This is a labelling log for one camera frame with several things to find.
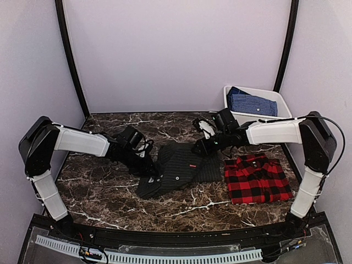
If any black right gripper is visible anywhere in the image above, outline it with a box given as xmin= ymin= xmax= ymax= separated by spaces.
xmin=191 ymin=130 xmax=230 ymax=157

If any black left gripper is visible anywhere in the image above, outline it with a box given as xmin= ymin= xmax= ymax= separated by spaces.
xmin=120 ymin=147 xmax=158 ymax=177

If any black pinstriped long sleeve shirt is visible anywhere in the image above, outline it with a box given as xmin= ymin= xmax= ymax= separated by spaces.
xmin=136 ymin=142 xmax=222 ymax=199

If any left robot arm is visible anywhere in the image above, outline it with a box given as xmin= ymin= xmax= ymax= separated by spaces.
xmin=18 ymin=116 xmax=158 ymax=240

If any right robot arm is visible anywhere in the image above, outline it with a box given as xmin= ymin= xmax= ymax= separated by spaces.
xmin=192 ymin=108 xmax=337 ymax=239

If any red black plaid folded shirt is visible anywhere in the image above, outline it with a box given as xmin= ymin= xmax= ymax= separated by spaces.
xmin=224 ymin=153 xmax=293 ymax=205

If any blue checked shirt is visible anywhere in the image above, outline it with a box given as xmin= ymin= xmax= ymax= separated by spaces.
xmin=226 ymin=86 xmax=278 ymax=117

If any white plastic bin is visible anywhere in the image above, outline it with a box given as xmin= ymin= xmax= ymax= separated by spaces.
xmin=231 ymin=86 xmax=292 ymax=125

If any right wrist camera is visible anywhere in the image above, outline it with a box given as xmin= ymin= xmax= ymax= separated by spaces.
xmin=192 ymin=118 xmax=216 ymax=139

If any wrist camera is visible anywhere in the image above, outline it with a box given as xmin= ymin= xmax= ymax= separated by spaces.
xmin=134 ymin=138 xmax=154 ymax=158
xmin=192 ymin=118 xmax=216 ymax=139

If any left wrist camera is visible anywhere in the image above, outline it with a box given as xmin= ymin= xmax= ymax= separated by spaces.
xmin=134 ymin=138 xmax=154 ymax=158

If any white slotted cable duct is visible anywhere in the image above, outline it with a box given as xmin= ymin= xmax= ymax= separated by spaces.
xmin=35 ymin=235 xmax=262 ymax=263

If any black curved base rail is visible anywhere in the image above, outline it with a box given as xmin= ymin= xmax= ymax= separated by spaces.
xmin=30 ymin=211 xmax=331 ymax=248

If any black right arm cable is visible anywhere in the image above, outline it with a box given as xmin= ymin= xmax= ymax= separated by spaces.
xmin=258 ymin=114 xmax=346 ymax=177

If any left black frame post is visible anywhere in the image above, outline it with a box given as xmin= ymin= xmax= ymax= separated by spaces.
xmin=54 ymin=0 xmax=90 ymax=119

